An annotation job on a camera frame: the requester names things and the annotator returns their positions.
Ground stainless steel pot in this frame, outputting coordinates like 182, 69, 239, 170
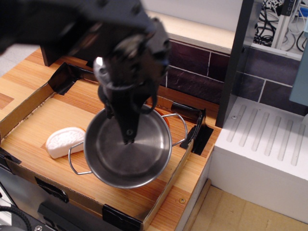
79, 109, 177, 189

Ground light wooden shelf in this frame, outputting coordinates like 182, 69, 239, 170
143, 0, 242, 54

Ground tangle of black cables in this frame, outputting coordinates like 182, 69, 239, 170
254, 0, 308, 51

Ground white ridged drainboard sink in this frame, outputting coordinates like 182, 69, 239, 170
208, 98, 308, 223

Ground white toy bread slice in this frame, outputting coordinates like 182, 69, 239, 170
45, 127, 86, 159

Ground orange transparent pot lid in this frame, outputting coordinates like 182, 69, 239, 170
155, 109, 170, 127

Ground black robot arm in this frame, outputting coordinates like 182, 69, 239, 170
0, 0, 171, 143

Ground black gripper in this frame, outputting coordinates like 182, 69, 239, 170
93, 56, 159, 144

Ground cardboard fence with black tape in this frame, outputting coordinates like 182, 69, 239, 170
0, 60, 207, 231

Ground dark grey vertical post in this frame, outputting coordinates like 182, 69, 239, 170
216, 0, 263, 128

